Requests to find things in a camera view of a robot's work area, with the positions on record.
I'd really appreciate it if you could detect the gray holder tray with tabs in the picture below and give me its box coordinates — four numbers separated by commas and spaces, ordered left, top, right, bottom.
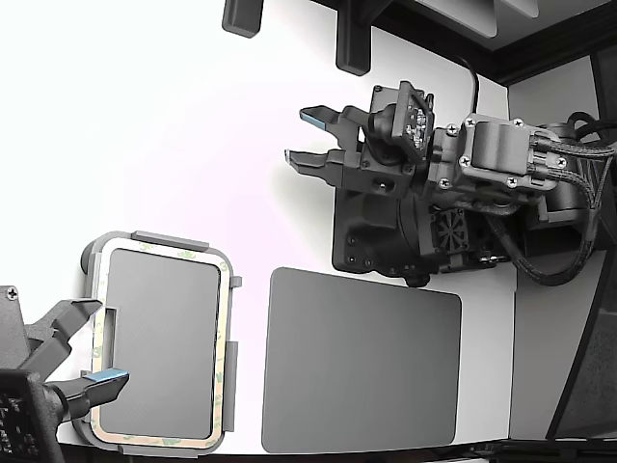
79, 230, 244, 459

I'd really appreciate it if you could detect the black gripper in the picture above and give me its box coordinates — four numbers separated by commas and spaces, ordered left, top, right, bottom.
283, 104, 462, 199

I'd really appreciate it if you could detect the black enclosure ledge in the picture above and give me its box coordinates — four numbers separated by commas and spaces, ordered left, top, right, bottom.
308, 0, 617, 87

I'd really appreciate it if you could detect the beige adhesive tape rectangular frame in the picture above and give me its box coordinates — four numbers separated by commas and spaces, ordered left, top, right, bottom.
90, 243, 231, 448

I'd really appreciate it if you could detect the black bracket stand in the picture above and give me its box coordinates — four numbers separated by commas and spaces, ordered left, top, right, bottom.
335, 0, 373, 77

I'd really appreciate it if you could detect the gray angled panel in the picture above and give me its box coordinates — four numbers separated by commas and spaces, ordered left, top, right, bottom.
414, 0, 498, 40

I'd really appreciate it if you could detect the dark gray flat mat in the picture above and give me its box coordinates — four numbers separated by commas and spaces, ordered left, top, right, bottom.
259, 266, 464, 454

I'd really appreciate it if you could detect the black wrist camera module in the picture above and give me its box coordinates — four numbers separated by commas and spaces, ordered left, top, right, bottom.
366, 80, 436, 165
0, 369, 67, 463

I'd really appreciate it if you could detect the thin black cable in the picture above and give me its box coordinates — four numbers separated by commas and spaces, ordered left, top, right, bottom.
455, 55, 482, 117

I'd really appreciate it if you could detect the black braided cable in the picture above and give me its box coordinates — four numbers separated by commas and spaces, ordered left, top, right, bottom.
553, 142, 617, 168
484, 158, 609, 288

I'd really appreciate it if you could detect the dark gray bracket foot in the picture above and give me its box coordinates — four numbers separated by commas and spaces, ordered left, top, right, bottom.
221, 0, 265, 39

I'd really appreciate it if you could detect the black enclosure strut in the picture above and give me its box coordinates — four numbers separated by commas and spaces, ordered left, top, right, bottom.
546, 250, 617, 441

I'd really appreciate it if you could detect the gray gripper with screw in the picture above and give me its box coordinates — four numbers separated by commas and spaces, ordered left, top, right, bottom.
0, 284, 132, 425

